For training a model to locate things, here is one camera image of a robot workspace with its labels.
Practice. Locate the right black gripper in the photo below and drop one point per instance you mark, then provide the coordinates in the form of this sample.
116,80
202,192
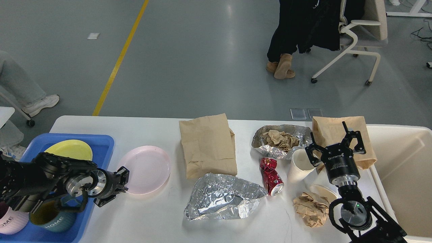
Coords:
339,165

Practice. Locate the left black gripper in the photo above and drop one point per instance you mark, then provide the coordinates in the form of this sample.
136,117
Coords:
105,184

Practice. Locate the pink plate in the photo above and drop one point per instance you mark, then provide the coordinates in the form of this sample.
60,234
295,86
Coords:
150,168

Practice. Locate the dark green home mug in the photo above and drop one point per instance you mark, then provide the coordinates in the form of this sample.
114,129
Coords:
49,218

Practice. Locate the pink home mug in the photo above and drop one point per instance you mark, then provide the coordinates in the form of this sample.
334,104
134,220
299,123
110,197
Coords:
12,221

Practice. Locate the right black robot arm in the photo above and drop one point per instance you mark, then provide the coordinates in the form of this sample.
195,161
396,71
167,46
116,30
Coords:
362,219

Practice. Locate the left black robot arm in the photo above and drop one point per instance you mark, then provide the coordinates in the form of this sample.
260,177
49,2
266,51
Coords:
68,182

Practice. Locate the brown paper bag right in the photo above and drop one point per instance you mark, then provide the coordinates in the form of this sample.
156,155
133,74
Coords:
330,130

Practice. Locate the flattened white paper cup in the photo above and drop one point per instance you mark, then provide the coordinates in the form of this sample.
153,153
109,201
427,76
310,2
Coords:
323,191

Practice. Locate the blue plastic tray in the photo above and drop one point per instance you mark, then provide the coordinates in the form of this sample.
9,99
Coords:
102,147

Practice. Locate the yellow plate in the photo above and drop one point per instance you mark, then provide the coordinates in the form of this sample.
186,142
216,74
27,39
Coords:
76,149

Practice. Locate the crumpled brown paper ball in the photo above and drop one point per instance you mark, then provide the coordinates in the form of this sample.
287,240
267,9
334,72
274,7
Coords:
312,208

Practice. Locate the foil tray with paper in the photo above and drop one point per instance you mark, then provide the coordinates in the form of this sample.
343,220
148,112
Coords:
300,132

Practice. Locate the crumpled brown paper in foil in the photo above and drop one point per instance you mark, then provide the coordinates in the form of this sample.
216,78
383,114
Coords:
279,139

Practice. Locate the beige plastic bin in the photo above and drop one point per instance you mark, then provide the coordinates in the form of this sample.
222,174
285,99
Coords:
402,174

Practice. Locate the crushed red soda can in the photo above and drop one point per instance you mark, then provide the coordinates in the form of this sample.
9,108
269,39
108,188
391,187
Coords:
271,179

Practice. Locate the crumpled foil sheet front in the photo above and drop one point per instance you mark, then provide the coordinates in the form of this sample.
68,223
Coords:
223,197

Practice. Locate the large brown paper bag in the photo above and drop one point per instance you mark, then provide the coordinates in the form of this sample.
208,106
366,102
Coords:
209,146

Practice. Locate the white chair at left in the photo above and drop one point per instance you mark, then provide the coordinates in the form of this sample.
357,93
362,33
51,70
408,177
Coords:
11,136

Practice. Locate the white office chair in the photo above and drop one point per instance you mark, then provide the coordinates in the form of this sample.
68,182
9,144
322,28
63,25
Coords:
357,36

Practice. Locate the person in black clothes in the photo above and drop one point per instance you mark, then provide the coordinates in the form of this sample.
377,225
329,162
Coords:
302,25

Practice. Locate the person in grey trousers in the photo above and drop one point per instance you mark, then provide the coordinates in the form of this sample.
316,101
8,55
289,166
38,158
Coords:
15,80

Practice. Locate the white desk leg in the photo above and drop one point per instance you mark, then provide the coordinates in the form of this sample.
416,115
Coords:
408,8

